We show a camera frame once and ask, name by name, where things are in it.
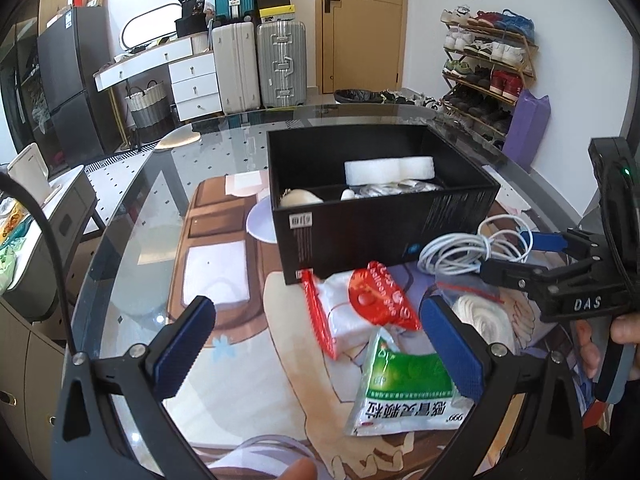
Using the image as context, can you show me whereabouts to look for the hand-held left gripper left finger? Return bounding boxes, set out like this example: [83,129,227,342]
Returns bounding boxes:
[50,296,217,480]

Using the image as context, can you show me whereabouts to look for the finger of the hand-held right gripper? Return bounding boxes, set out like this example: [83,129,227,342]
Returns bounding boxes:
[517,229,602,262]
[477,257,562,307]

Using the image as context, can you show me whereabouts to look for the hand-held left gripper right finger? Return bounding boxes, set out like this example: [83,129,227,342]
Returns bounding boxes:
[420,295,586,480]

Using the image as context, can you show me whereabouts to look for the white cable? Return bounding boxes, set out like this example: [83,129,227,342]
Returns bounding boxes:
[417,215,533,276]

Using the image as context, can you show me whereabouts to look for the black cardboard box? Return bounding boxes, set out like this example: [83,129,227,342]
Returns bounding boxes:
[266,124,502,286]

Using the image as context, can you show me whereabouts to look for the white foam block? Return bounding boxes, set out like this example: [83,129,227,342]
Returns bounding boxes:
[344,156,435,184]

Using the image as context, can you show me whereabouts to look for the person's right hand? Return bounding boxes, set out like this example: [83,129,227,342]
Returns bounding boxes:
[574,305,640,431]

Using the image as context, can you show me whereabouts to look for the person's left hand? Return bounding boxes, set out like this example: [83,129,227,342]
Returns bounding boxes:
[255,458,318,480]

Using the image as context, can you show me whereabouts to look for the clear bag of cotton pads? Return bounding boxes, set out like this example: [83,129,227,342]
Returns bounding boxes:
[435,282,521,356]

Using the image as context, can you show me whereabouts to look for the green white medicine packet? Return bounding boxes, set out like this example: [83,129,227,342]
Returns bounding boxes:
[344,327,478,438]

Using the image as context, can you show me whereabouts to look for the red white balloon packet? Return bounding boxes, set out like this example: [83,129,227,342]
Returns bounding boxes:
[299,261,422,360]

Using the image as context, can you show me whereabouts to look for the grey cabinet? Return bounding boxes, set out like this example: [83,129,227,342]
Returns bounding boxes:
[0,295,71,480]

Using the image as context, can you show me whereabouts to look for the grey side table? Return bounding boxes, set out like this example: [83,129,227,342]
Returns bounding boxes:
[27,164,106,321]

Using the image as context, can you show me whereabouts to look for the green plastic bag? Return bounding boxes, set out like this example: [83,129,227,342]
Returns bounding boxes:
[0,237,26,291]

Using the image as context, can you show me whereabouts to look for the shoes on floor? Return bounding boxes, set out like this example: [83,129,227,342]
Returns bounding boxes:
[382,90,443,111]

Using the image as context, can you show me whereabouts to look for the wooden shoe rack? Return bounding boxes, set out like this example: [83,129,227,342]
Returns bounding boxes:
[440,7,540,136]

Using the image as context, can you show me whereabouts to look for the black white patterned rug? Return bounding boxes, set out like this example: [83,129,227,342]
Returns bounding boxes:
[82,140,161,171]

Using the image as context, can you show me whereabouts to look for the rows of shoes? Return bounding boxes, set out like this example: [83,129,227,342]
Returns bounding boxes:
[440,7,536,133]

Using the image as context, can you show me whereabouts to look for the round beige floor cushion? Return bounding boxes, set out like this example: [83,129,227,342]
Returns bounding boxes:
[157,130,203,152]

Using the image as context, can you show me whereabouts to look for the black trash bin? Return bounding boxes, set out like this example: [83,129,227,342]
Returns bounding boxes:
[334,88,383,106]

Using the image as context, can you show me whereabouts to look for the white appliance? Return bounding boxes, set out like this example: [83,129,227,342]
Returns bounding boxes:
[7,142,53,196]

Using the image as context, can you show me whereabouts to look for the woven basket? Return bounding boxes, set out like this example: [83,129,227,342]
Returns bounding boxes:
[124,80,168,128]

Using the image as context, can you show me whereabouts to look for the white dressing desk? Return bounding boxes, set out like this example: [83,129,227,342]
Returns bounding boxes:
[93,37,222,122]

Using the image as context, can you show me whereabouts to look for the wooden door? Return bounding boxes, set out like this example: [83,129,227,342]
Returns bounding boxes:
[316,0,408,95]

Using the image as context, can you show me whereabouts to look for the white suitcase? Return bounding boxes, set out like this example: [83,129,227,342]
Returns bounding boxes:
[211,21,261,115]

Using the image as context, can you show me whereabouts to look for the silver suitcase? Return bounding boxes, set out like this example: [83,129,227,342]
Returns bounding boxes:
[256,21,308,108]

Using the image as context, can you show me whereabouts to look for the dark grey fridge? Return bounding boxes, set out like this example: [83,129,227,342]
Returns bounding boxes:
[37,6,113,156]

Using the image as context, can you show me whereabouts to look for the dark glass cabinet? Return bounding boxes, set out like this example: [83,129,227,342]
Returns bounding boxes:
[0,17,56,161]

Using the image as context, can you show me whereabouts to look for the oval mirror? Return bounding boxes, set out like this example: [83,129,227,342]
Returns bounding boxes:
[121,2,185,50]

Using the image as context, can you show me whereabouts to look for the black bag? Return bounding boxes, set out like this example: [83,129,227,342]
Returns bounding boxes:
[175,0,208,37]

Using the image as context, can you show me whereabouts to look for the yellow black shoe box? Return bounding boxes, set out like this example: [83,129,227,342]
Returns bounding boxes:
[258,5,296,23]

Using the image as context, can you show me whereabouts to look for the black cable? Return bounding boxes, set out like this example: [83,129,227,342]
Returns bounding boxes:
[0,172,76,356]

